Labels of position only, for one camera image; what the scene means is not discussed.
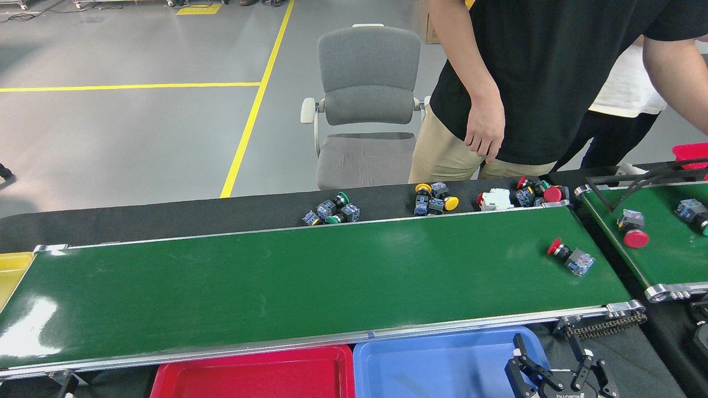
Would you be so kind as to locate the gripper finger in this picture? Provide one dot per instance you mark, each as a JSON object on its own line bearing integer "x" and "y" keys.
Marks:
{"x": 520, "y": 367}
{"x": 586, "y": 370}
{"x": 67, "y": 388}

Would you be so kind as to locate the green push button switch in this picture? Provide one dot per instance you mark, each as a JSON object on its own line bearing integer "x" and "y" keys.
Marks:
{"x": 350, "y": 213}
{"x": 545, "y": 184}
{"x": 326, "y": 209}
{"x": 690, "y": 210}

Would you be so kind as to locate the white circuit breaker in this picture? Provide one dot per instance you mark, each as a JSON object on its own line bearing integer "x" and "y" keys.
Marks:
{"x": 498, "y": 199}

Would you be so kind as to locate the blue plastic tray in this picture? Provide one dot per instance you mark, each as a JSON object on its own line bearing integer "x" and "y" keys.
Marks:
{"x": 431, "y": 370}

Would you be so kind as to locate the person's right forearm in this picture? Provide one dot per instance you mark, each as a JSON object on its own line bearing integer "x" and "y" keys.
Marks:
{"x": 464, "y": 55}

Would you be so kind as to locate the red bin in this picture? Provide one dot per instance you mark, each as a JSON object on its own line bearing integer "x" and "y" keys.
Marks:
{"x": 691, "y": 150}

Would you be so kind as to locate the person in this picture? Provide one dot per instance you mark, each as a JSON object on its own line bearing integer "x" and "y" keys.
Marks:
{"x": 553, "y": 72}
{"x": 625, "y": 88}

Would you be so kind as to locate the small red push button switch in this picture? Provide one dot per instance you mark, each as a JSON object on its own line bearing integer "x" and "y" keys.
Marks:
{"x": 525, "y": 197}

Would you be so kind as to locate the yellow push button switch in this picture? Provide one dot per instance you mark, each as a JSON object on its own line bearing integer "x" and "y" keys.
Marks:
{"x": 451, "y": 203}
{"x": 423, "y": 189}
{"x": 310, "y": 217}

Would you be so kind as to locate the person's left forearm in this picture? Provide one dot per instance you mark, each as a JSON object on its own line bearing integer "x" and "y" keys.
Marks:
{"x": 675, "y": 77}

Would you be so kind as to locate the long green conveyor belt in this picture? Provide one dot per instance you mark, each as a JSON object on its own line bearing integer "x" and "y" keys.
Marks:
{"x": 276, "y": 287}

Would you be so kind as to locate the person's right hand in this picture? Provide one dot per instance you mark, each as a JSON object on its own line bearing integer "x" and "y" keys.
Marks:
{"x": 485, "y": 130}

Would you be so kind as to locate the short green conveyor belt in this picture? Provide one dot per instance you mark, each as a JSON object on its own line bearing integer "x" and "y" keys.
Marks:
{"x": 664, "y": 260}

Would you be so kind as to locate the grey office chair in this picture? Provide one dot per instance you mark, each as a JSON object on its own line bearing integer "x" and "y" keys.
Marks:
{"x": 368, "y": 66}

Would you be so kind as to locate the red plastic tray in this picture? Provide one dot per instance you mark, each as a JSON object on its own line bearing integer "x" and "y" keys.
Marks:
{"x": 249, "y": 378}

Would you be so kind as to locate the yellow plastic tray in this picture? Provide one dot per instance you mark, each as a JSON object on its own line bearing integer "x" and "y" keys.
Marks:
{"x": 11, "y": 273}

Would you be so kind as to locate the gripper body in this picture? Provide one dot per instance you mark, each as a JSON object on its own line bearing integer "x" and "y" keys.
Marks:
{"x": 572, "y": 394}

